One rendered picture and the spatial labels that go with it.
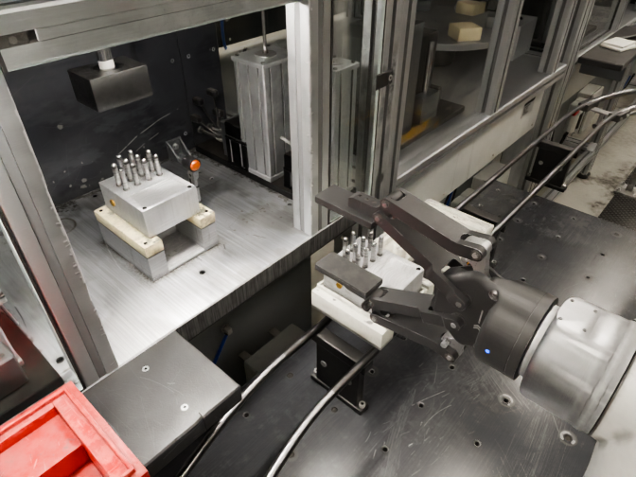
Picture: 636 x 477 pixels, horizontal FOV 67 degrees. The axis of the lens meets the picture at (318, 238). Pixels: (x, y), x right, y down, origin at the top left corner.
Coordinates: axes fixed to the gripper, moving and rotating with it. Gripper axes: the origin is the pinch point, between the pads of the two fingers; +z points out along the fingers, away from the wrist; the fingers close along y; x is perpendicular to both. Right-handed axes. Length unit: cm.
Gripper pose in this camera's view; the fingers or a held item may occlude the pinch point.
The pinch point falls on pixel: (343, 238)
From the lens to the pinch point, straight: 49.5
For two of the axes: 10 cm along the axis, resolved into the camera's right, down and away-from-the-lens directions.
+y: 0.0, -7.9, -6.1
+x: -6.7, 4.5, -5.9
